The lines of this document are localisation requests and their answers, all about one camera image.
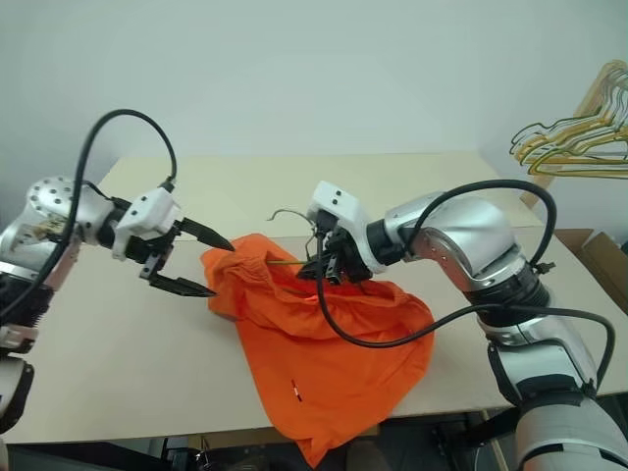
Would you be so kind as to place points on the light wooden table leg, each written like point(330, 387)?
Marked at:
point(501, 456)

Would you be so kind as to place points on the bunch of hangers on rack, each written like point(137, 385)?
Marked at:
point(571, 120)

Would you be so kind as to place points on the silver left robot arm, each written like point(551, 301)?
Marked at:
point(44, 201)

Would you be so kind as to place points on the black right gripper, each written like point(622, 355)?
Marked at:
point(350, 255)

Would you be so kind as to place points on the brown cardboard box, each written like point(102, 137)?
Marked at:
point(603, 265)

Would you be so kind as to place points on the light wooden rack pole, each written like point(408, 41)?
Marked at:
point(537, 193)

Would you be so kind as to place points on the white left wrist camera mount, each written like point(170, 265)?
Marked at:
point(147, 213)

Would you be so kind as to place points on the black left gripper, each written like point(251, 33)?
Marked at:
point(154, 245)

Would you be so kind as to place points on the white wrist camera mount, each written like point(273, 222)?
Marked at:
point(147, 213)
point(346, 203)

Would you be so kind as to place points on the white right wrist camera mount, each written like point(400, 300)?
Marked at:
point(346, 203)

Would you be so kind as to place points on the orange shorts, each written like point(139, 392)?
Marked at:
point(333, 373)

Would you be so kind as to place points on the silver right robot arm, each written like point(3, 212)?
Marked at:
point(466, 230)

